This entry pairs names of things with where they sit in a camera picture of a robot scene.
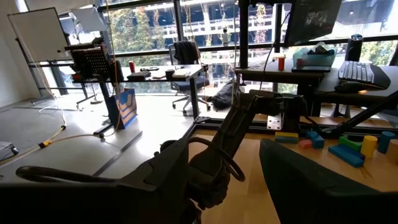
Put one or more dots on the office desk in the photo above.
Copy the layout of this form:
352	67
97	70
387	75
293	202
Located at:
161	76

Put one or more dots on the black computer mouse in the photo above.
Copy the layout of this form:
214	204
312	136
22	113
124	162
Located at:
346	87

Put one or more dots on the black computer desk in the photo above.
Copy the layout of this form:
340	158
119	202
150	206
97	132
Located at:
280	76

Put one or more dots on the computer keyboard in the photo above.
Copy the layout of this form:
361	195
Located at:
357	73

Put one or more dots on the short blue block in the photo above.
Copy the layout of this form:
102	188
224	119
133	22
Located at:
316	140

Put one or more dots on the office chair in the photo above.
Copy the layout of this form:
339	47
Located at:
186	53

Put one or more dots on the teal rectangular block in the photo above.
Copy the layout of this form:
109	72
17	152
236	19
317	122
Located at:
286	140

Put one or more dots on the blue cylinder block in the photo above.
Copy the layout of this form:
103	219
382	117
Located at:
386	142

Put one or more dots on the white desk box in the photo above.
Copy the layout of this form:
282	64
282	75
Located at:
181	73

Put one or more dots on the pink block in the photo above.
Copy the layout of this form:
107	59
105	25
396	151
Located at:
305	143

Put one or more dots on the black monitor stand pole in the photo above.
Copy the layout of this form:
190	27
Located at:
244	34

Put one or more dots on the whiteboard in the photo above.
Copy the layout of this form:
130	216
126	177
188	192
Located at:
38	34

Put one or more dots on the red can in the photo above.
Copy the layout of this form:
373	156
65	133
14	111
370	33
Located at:
132	66

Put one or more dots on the black backpack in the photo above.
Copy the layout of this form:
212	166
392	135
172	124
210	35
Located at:
224	98

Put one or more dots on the black cylindrical speaker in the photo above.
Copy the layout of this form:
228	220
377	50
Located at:
354	46

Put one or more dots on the yellow cylinder block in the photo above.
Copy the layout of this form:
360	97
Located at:
369	147

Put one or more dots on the computer monitor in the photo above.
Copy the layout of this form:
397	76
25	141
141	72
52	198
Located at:
311	21

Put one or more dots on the grey floor box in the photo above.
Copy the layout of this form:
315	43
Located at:
7	149

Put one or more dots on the blue paper bag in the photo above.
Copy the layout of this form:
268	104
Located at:
122	109

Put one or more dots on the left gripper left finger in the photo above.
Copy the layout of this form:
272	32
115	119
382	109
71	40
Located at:
93	205

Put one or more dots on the teal plastic container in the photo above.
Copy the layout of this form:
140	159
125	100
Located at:
314	57

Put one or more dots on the large blue block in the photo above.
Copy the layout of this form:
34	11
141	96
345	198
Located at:
346	155

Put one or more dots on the white mounting bracket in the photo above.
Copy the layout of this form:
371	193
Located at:
274	122

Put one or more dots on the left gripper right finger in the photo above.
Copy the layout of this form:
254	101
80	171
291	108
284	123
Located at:
311	202

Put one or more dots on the green arch block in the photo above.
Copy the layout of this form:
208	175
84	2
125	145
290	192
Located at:
349	143

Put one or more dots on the black desk device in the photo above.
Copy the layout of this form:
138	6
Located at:
139	75

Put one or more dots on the yellow rectangular block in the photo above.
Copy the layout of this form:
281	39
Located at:
286	134

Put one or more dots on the orange pill bottle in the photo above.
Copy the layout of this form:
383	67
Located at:
281	62

